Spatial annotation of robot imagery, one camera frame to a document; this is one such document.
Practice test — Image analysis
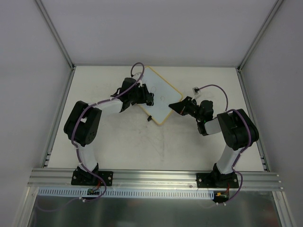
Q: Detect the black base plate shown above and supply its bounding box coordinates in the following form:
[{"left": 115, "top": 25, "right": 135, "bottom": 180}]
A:
[
  {"left": 196, "top": 172, "right": 239, "bottom": 189},
  {"left": 71, "top": 168, "right": 113, "bottom": 187}
]

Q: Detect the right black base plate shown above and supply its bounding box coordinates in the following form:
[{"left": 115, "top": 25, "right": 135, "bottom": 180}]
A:
[{"left": 196, "top": 172, "right": 239, "bottom": 189}]

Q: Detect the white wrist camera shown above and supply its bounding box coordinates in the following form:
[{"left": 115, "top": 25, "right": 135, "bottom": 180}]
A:
[
  {"left": 132, "top": 73, "right": 143, "bottom": 87},
  {"left": 192, "top": 87, "right": 201, "bottom": 100}
]

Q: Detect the aluminium mounting rail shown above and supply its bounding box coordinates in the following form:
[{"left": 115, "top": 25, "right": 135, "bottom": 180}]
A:
[{"left": 27, "top": 168, "right": 284, "bottom": 191}]

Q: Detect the white slotted cable duct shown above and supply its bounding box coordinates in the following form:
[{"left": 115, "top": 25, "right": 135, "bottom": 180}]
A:
[{"left": 37, "top": 187, "right": 214, "bottom": 200}]

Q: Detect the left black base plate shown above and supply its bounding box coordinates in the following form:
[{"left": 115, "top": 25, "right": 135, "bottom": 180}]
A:
[{"left": 71, "top": 168, "right": 113, "bottom": 187}]

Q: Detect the left aluminium frame post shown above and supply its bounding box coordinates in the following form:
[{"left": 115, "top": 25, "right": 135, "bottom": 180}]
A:
[{"left": 34, "top": 0, "right": 74, "bottom": 69}]

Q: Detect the aluminium frame post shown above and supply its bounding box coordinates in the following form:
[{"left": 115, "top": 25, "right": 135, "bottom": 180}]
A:
[
  {"left": 34, "top": 0, "right": 74, "bottom": 69},
  {"left": 237, "top": 0, "right": 284, "bottom": 71}
]

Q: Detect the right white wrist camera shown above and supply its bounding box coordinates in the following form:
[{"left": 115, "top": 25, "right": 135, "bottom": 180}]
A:
[{"left": 192, "top": 87, "right": 201, "bottom": 100}]

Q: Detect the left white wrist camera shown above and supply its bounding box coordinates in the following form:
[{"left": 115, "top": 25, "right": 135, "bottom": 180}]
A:
[{"left": 132, "top": 73, "right": 143, "bottom": 87}]

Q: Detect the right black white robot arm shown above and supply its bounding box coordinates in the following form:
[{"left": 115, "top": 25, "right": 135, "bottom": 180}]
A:
[{"left": 169, "top": 96, "right": 259, "bottom": 189}]

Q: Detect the black whiteboard eraser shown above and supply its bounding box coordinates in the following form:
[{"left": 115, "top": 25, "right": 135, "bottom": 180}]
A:
[{"left": 146, "top": 100, "right": 154, "bottom": 106}]

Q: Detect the white whiteboard yellow frame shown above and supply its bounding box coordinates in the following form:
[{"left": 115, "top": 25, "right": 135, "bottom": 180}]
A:
[{"left": 139, "top": 66, "right": 183, "bottom": 125}]

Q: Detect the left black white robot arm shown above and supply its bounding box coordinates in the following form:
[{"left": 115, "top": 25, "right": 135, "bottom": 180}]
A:
[{"left": 63, "top": 78, "right": 154, "bottom": 187}]

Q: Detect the right aluminium frame post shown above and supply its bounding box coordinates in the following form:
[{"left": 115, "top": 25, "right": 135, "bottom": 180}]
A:
[{"left": 237, "top": 0, "right": 284, "bottom": 71}]

